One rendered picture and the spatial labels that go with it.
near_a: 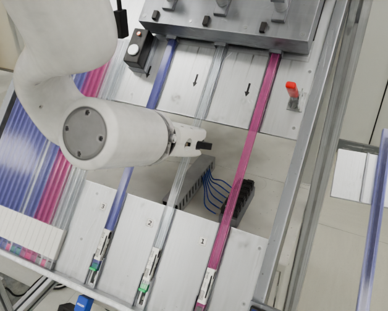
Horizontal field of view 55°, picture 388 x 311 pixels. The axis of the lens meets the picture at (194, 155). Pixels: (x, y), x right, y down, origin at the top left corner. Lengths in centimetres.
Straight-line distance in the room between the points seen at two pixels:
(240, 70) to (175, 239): 35
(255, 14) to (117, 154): 41
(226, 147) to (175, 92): 60
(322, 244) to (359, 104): 96
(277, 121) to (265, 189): 49
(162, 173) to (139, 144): 75
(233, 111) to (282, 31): 17
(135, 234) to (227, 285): 20
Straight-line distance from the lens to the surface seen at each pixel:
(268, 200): 111
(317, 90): 70
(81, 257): 80
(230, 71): 75
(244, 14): 73
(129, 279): 74
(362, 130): 255
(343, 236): 199
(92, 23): 36
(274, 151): 134
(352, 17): 85
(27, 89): 46
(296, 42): 70
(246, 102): 72
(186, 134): 57
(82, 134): 44
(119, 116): 43
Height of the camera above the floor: 132
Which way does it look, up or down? 33 degrees down
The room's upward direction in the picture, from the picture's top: straight up
